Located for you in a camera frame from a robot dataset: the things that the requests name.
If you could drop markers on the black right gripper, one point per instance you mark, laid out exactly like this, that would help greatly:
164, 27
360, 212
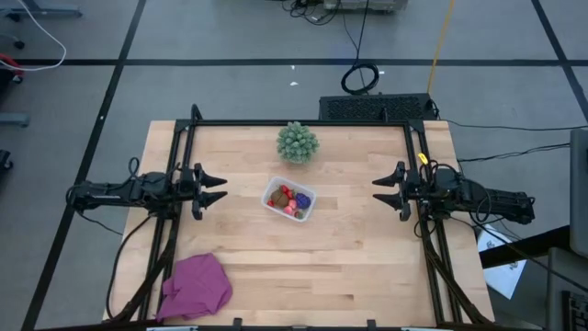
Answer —
404, 190

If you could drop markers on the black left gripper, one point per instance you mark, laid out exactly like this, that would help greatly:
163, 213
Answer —
198, 189

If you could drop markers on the brown toy kiwi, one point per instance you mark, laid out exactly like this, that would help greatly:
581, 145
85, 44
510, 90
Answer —
279, 198

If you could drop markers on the pink plush peach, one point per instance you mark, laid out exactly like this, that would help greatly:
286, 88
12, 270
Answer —
293, 204
288, 211

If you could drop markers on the purple toy grapes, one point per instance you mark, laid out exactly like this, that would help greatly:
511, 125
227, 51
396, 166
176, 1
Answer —
302, 200

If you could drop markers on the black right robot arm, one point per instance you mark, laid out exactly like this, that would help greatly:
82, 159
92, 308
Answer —
496, 200

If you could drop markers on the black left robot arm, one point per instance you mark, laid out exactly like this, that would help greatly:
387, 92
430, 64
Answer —
115, 190

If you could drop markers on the clear plastic tupperware container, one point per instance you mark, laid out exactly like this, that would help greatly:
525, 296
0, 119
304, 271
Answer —
310, 192

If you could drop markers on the yellow label tag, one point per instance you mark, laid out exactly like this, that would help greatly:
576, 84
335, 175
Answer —
422, 159

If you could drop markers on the black computer case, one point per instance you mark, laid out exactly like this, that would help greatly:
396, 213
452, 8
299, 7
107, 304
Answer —
376, 108

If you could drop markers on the green artificial succulent plant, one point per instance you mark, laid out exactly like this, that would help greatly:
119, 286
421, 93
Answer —
297, 142

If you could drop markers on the purple cloth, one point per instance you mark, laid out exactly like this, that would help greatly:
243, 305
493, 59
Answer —
195, 287

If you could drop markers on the white printed paper sheet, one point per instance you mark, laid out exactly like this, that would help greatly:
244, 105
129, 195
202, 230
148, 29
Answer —
503, 276

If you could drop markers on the black bar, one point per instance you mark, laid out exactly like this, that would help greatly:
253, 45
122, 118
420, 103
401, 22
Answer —
528, 246

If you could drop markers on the grey cabinet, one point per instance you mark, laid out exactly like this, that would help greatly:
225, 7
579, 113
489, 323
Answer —
580, 193

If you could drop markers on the grey floor device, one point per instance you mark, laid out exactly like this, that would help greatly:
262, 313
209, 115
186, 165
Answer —
367, 4

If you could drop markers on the grey box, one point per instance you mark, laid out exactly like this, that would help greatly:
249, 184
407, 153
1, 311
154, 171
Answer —
567, 276

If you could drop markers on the black floor wheel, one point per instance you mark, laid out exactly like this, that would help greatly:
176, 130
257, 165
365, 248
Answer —
4, 160

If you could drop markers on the grey furniture foot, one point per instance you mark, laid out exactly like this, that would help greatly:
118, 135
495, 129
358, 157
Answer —
14, 120

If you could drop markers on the black keyboard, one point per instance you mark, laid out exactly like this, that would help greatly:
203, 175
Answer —
576, 308

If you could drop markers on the red floor object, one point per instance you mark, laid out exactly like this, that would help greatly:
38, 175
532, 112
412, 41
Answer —
9, 62

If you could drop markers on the black caster wheel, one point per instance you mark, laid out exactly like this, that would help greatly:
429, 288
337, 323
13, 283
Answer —
19, 44

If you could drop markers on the grey furniture base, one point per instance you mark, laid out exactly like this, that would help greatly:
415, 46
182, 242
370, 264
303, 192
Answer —
50, 10

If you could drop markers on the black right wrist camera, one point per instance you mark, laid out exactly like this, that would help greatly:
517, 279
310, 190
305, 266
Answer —
419, 181

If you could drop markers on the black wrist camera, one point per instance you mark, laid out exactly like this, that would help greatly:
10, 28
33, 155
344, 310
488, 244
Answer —
419, 181
185, 181

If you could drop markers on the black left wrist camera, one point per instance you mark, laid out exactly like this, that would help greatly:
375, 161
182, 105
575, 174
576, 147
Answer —
185, 181

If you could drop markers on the black metal table frame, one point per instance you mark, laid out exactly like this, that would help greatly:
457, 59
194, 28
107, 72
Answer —
239, 122

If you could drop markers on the black table edge bracket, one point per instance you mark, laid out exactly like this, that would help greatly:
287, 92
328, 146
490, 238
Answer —
237, 323
371, 323

